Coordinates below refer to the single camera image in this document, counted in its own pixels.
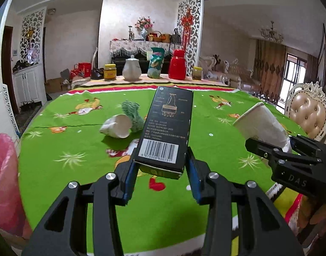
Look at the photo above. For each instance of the floral lace piano cloth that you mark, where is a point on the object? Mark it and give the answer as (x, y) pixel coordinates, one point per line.
(136, 45)

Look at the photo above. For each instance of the green printed bag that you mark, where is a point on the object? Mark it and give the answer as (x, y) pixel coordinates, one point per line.
(155, 64)

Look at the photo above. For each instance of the large red gift bag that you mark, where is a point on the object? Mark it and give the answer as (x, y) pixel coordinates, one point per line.
(84, 69)

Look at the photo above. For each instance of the brown patterned curtain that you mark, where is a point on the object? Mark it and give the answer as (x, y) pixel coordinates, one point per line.
(269, 69)

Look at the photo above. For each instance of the red knot wall ornament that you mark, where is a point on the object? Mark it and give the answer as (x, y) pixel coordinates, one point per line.
(187, 24)

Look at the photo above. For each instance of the orange basket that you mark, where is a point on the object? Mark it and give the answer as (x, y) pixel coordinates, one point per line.
(160, 37)

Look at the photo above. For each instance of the small jar with yellow lid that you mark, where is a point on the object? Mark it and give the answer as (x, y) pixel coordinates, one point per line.
(197, 74)

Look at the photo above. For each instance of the small red gift bag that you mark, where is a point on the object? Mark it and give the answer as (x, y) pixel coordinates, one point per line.
(74, 74)

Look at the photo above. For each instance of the dark handbag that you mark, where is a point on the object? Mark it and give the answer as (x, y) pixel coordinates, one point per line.
(175, 36)

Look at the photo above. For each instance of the brown cardboard box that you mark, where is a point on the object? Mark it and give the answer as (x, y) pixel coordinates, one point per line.
(54, 84)

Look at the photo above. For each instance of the black cardboard box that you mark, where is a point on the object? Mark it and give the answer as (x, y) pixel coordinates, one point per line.
(165, 128)

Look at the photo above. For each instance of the chandelier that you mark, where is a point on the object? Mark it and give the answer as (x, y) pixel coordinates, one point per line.
(272, 33)

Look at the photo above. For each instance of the green foam fruit net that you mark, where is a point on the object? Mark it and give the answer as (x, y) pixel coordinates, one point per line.
(135, 114)

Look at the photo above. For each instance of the pink trash bin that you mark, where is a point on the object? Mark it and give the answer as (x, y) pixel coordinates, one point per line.
(5, 186)

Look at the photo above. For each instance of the ornate tan leather chair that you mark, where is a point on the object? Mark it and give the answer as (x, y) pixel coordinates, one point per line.
(307, 112)

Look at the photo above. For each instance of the white teapot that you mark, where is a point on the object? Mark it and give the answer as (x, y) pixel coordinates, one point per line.
(131, 69)

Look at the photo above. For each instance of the white shoe cabinet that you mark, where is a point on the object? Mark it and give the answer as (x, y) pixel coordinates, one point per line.
(29, 85)

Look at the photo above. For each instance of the dark door mat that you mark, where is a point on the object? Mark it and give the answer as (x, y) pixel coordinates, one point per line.
(28, 117)

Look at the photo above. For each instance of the crushed white paper cup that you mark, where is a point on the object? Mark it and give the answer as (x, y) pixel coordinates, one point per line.
(117, 126)

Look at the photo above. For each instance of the cream carved sofa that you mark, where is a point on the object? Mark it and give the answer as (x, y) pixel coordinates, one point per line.
(232, 72)

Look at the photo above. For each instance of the black piano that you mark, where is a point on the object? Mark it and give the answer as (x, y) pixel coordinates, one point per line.
(117, 61)

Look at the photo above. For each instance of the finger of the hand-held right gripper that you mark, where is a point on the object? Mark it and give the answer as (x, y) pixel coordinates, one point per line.
(261, 149)
(307, 145)

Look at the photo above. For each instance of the tall white lattice screen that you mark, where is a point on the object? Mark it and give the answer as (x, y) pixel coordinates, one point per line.
(197, 32)

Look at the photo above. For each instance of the red thermos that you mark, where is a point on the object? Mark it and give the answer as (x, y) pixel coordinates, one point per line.
(177, 65)

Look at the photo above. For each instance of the cream carved armchair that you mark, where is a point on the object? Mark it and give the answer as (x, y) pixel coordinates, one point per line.
(81, 81)

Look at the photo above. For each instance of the flower vase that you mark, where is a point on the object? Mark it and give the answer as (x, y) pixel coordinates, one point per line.
(144, 28)

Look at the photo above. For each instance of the white lattice screen above cabinet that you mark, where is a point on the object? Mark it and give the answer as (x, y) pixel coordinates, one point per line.
(32, 37)

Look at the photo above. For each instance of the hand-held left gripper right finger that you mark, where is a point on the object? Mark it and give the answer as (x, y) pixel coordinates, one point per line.
(193, 178)

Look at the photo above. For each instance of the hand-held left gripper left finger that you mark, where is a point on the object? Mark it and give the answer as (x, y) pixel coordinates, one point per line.
(129, 181)

